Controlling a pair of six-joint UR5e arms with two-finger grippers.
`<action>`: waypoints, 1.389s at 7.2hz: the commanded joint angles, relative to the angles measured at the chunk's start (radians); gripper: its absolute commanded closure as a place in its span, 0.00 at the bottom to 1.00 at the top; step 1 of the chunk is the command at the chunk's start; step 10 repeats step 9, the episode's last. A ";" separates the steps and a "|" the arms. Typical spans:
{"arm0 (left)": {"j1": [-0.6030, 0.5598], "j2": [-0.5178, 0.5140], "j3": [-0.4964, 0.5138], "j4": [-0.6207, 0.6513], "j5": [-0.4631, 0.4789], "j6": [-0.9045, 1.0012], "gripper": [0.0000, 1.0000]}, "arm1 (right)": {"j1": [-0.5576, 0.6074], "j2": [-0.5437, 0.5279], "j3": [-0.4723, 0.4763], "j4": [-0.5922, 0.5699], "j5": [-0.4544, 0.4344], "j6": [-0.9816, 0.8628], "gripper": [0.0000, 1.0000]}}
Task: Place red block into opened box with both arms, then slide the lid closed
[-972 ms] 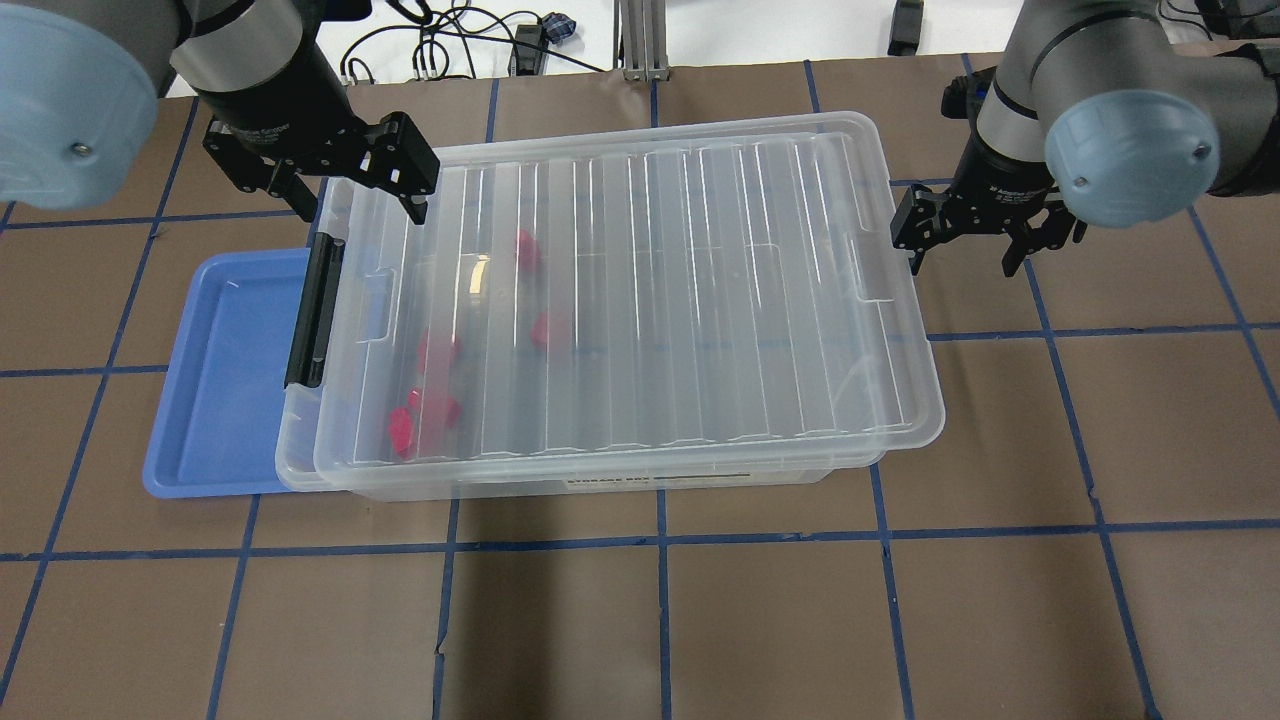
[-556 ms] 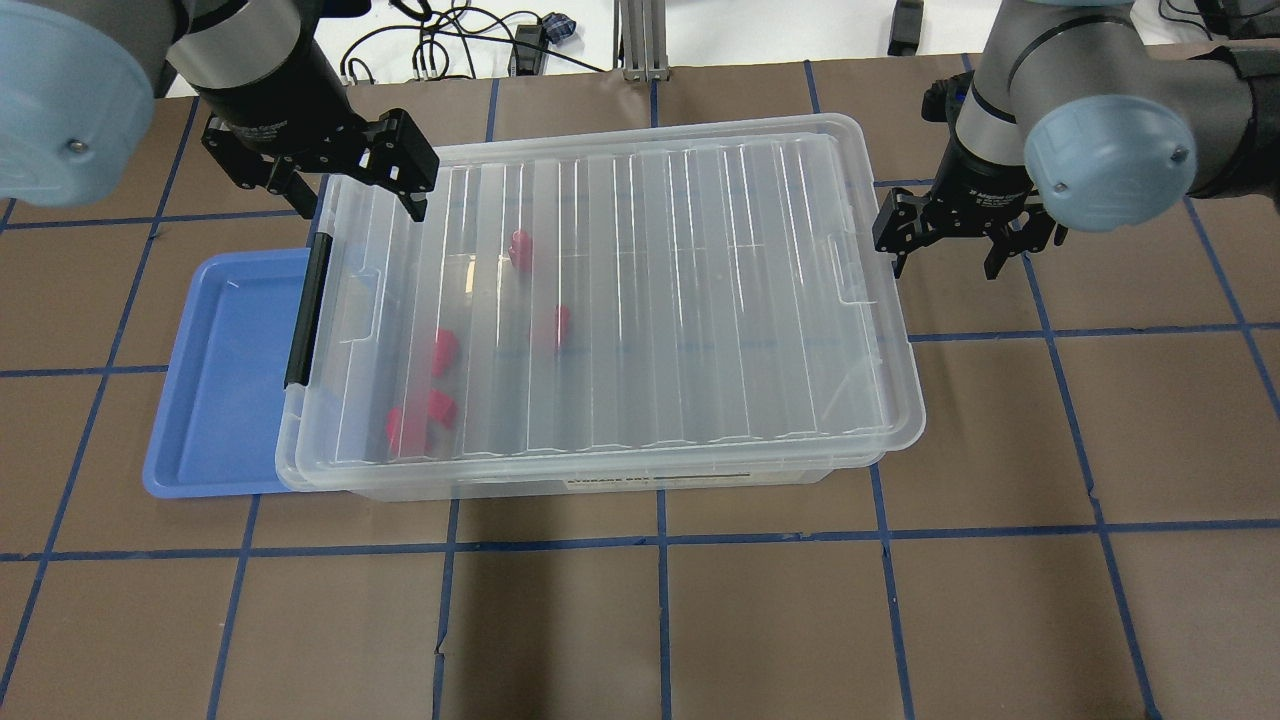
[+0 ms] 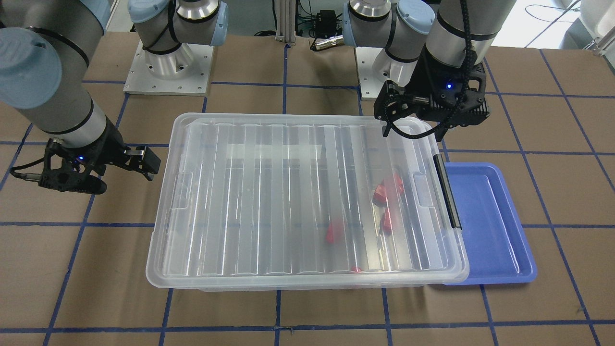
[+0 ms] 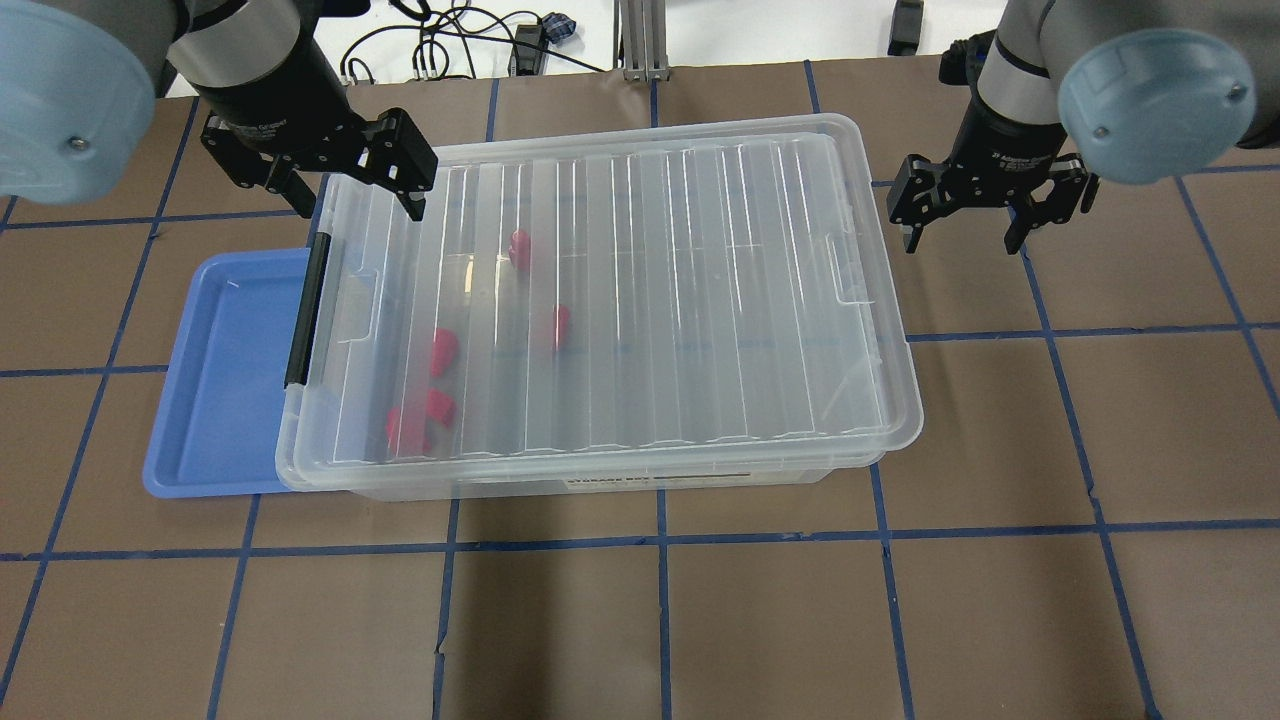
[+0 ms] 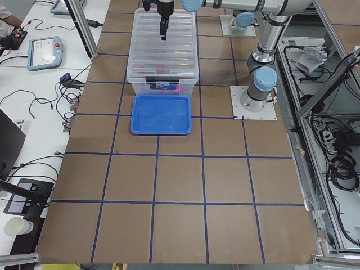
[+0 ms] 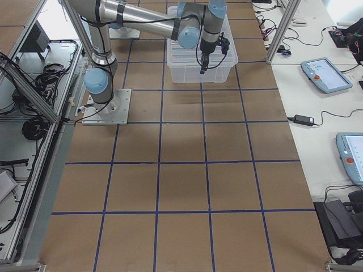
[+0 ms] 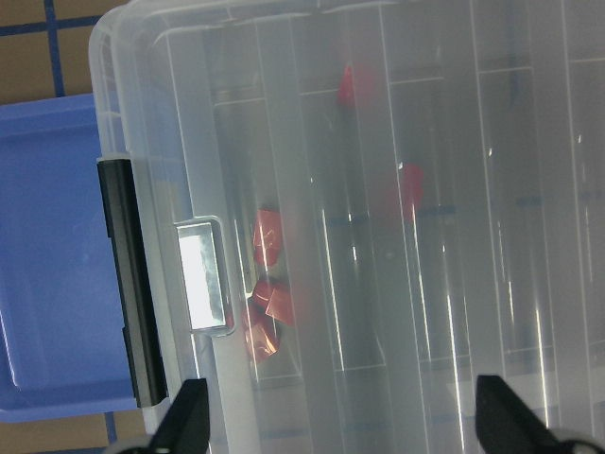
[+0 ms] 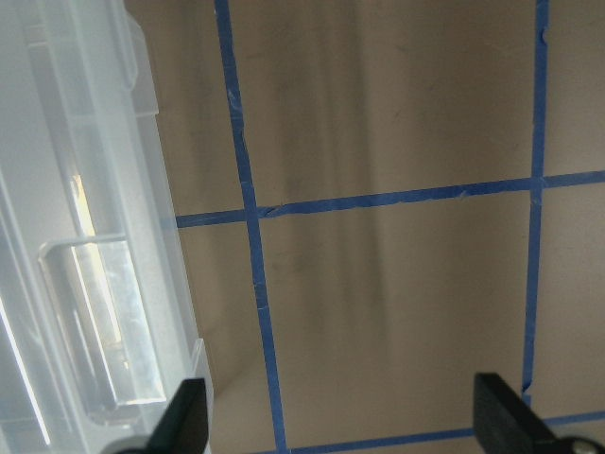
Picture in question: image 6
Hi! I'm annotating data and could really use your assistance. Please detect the black power adapter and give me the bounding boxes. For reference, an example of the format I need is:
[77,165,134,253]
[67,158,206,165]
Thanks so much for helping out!
[293,114,315,126]

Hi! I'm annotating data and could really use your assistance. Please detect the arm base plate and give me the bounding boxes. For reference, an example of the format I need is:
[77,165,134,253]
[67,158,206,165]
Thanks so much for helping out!
[82,89,132,125]

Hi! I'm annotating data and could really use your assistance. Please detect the aluminium frame post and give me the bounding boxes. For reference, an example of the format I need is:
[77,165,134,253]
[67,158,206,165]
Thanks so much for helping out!
[265,0,301,64]

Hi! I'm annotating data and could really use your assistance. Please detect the clear plastic storage box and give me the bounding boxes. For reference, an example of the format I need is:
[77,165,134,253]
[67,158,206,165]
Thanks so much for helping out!
[166,5,239,84]

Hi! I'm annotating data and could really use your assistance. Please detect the blue teach pendant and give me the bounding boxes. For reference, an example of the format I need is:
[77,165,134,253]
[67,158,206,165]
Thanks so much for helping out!
[336,133,362,185]
[301,57,353,94]

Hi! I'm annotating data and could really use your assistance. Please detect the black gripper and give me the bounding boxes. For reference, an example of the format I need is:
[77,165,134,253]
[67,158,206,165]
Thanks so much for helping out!
[200,32,230,74]

